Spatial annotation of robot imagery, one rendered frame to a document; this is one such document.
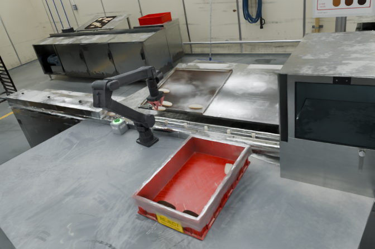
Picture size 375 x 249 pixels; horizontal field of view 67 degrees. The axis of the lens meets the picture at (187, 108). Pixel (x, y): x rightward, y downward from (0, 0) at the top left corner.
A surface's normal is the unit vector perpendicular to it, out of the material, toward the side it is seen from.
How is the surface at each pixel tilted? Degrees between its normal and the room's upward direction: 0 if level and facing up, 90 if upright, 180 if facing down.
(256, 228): 0
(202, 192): 0
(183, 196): 0
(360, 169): 90
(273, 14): 90
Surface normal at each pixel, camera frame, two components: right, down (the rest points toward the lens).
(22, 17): 0.85, 0.10
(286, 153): -0.51, 0.47
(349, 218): -0.17, -0.88
